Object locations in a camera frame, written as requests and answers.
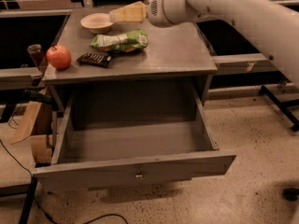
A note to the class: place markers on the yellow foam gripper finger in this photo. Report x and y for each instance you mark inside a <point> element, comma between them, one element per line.
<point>135,12</point>

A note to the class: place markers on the brown glass cup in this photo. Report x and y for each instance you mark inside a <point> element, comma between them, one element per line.
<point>37,54</point>

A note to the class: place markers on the black stand leg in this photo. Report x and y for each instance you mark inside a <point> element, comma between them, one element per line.
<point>28,201</point>

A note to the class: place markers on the grey cabinet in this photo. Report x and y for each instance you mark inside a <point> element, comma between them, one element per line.
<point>173,51</point>

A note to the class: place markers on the black chair base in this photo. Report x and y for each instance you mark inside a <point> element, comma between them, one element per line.
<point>283,106</point>

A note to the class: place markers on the beige bowl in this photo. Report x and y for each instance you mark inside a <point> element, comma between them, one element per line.
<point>97,23</point>

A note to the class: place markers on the cardboard box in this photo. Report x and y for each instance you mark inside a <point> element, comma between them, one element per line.
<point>35,127</point>

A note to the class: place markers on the red apple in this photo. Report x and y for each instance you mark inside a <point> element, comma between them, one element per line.
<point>59,57</point>

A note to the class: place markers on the green rice chip bag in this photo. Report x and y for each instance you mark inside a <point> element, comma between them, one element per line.
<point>126,42</point>

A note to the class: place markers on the green bottle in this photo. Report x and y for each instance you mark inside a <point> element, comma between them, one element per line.
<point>37,97</point>

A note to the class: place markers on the grey left bench rail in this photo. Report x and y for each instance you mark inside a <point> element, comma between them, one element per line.
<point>18,30</point>

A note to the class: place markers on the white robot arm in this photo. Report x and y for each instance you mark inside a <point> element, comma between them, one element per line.
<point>167,13</point>

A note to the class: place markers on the dark chocolate bar wrapper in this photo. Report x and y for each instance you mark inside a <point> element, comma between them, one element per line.
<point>95,59</point>

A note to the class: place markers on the grey open top drawer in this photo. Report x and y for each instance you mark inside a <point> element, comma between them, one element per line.
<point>108,134</point>

